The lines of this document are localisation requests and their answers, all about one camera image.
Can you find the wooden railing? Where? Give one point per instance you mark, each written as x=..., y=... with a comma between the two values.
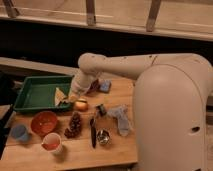
x=191, y=19

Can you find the black handled knife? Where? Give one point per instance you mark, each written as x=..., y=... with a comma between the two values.
x=93, y=130

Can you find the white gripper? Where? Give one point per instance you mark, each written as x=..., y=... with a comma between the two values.
x=80, y=84

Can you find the yellow apple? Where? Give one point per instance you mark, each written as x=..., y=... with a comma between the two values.
x=81, y=105

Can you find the blue sponge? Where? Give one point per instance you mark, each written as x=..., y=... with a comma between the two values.
x=105, y=86

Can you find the small metal cup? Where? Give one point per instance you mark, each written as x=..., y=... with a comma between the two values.
x=103, y=137

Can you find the green plastic tray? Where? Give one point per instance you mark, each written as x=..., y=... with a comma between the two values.
x=38, y=93

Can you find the white measuring cup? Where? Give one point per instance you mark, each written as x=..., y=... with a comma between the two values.
x=52, y=143

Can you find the dark grape bunch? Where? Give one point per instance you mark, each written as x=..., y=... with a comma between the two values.
x=75, y=126

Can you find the yellow cheese wedge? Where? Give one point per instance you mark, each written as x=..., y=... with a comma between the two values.
x=59, y=97

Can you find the crumpled blue cloth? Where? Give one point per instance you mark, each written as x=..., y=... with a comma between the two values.
x=123, y=124

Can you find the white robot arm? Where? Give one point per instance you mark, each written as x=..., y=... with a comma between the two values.
x=169, y=105

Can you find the dark maroon bowl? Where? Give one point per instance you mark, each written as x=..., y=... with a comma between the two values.
x=94, y=86

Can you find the small dark clip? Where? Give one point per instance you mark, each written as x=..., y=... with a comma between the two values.
x=101, y=109

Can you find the blue cup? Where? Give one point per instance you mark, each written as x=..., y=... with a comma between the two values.
x=20, y=133

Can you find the red bowl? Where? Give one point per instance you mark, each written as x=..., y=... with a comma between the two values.
x=44, y=122

